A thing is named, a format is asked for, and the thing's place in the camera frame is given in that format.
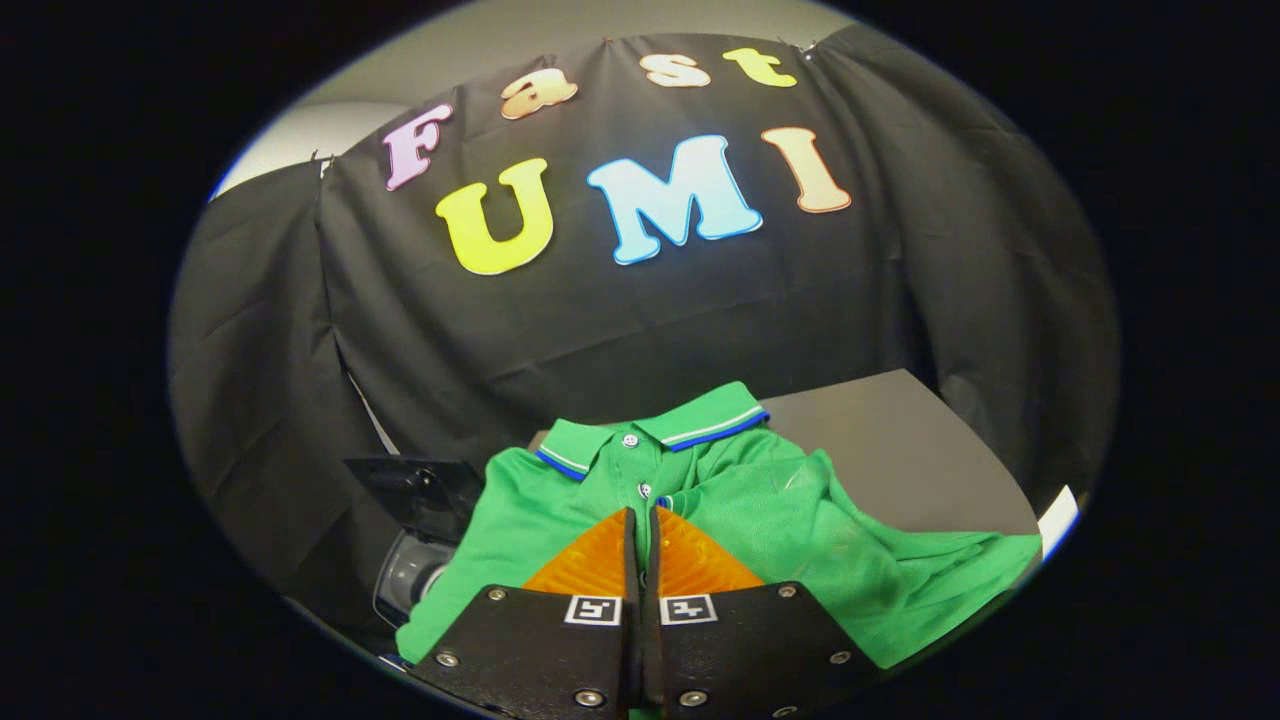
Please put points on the white table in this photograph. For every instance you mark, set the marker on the white table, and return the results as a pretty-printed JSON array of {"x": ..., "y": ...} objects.
[{"x": 1060, "y": 520}]

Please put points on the dark washing machine lid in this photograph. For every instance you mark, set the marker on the dark washing machine lid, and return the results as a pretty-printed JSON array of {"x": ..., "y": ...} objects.
[{"x": 420, "y": 490}]

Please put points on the green polo shirt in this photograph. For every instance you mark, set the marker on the green polo shirt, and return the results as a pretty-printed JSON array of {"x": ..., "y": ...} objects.
[{"x": 800, "y": 540}]

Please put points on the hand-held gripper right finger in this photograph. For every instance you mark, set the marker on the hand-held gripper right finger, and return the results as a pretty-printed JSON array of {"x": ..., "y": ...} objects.
[{"x": 750, "y": 650}]

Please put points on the black backdrop cloth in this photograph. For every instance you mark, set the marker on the black backdrop cloth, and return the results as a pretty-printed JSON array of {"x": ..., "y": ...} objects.
[{"x": 620, "y": 320}]

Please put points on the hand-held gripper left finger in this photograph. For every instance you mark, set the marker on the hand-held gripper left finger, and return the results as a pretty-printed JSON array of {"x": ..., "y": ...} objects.
[{"x": 530, "y": 650}]

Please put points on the beige cabinet with dark top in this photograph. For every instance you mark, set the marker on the beige cabinet with dark top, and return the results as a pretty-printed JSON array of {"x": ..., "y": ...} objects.
[{"x": 900, "y": 450}]

